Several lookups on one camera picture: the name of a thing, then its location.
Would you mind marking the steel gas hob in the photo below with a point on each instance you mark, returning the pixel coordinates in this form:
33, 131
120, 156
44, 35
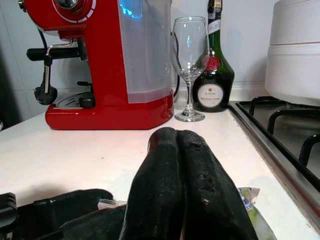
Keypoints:
262, 150

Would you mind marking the dark green liqueur bottle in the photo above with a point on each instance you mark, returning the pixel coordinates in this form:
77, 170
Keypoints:
225, 75

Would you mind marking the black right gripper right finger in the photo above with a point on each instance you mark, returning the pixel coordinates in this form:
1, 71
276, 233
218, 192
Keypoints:
210, 200

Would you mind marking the white enamel pot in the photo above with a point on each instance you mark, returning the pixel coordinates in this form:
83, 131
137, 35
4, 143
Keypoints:
295, 70

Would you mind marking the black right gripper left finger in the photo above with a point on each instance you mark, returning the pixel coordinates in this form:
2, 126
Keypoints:
157, 190

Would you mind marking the red espresso machine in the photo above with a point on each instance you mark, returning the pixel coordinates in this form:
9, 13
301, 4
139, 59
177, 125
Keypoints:
105, 75

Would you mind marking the black hob pan support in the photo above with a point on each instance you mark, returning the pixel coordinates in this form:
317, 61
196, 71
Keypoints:
303, 152

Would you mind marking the green white plastic packet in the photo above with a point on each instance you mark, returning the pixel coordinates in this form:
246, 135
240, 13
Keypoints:
260, 220

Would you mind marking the clear wine glass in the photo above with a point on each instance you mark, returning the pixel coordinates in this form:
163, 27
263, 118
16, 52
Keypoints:
189, 100

